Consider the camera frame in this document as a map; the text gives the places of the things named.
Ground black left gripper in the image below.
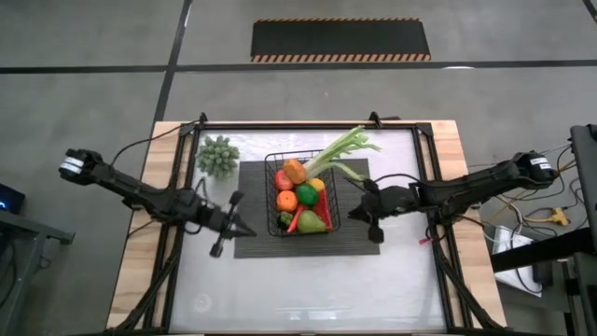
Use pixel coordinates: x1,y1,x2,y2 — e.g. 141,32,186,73
198,189,258,259

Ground black floor mat hazard stripes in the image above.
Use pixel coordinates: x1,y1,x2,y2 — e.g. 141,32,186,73
250,17,433,63

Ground yellow power plug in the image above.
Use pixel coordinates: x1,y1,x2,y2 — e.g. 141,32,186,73
524,207,570,228

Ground green pear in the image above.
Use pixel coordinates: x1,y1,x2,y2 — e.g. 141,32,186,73
297,209,327,234

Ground white paper sheet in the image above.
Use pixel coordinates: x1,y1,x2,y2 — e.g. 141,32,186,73
492,225,545,299

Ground black wire basket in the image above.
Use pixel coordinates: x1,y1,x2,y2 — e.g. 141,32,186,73
264,148,341,238

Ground red chili pepper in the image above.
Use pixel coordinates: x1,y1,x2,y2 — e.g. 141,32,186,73
285,203,307,234

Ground red apple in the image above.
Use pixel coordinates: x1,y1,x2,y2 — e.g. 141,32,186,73
273,168,295,191

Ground dark green bell pepper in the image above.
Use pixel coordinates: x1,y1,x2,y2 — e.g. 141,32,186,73
295,182,320,207

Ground orange carrot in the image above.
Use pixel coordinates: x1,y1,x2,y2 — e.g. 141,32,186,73
283,158,308,186

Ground green grape bunch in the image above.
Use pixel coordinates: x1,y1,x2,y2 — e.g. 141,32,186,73
195,134,241,181

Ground black aluminium table frame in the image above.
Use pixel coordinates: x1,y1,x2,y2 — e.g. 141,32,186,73
109,111,507,335

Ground black power adapter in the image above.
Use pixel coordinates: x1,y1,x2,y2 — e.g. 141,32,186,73
533,260,556,288

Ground orange tangerine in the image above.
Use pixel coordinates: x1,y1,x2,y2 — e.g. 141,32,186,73
275,189,299,214

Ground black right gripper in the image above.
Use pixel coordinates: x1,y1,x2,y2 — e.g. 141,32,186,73
348,178,421,245

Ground grey metal cart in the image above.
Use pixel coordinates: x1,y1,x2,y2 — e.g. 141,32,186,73
0,208,76,336

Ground green white leek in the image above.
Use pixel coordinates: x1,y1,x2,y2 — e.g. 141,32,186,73
302,124,382,183

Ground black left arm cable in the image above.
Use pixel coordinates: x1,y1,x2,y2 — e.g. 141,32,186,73
110,119,200,162

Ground black metal bar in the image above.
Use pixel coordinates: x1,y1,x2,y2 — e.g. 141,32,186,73
489,227,597,274

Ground grey woven placemat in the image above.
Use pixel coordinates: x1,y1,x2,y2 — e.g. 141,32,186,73
234,158,382,259

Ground black box blue light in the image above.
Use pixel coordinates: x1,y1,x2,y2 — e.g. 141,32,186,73
0,183,26,216

